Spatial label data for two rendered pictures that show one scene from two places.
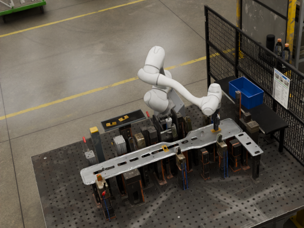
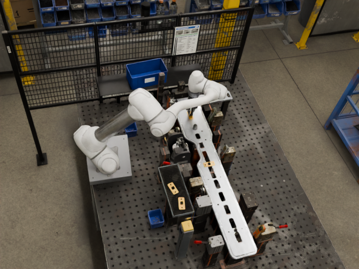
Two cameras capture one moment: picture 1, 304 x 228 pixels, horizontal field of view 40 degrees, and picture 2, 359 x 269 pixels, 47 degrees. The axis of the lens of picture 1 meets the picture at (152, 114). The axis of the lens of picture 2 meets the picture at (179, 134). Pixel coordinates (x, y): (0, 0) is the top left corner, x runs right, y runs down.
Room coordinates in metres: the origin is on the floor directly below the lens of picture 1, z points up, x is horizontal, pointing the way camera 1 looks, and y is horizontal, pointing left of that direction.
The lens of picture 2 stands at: (3.06, 1.60, 3.45)
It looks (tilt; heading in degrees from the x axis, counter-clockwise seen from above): 52 degrees down; 263
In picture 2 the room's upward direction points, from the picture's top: 9 degrees clockwise
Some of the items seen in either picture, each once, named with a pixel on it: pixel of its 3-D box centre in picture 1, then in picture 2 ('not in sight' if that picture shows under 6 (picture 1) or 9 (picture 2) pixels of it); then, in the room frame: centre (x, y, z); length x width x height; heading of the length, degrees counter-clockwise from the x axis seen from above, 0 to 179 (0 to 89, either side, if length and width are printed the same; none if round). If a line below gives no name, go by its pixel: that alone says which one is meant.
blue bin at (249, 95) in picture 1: (245, 92); (146, 73); (3.10, -0.86, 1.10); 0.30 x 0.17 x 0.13; 21
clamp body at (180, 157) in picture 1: (181, 170); (225, 163); (2.46, -0.18, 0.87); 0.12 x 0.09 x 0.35; 16
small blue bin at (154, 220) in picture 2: not in sight; (155, 219); (2.97, 0.26, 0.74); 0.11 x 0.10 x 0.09; 106
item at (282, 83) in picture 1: (281, 88); (185, 39); (2.80, -1.07, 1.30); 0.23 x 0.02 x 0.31; 16
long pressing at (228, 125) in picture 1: (163, 150); (210, 166); (2.60, -0.05, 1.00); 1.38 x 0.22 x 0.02; 106
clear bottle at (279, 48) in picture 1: (278, 50); (160, 11); (3.02, -1.10, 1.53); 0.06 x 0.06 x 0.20
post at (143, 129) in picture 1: (146, 146); (182, 188); (2.79, 0.08, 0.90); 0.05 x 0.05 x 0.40; 16
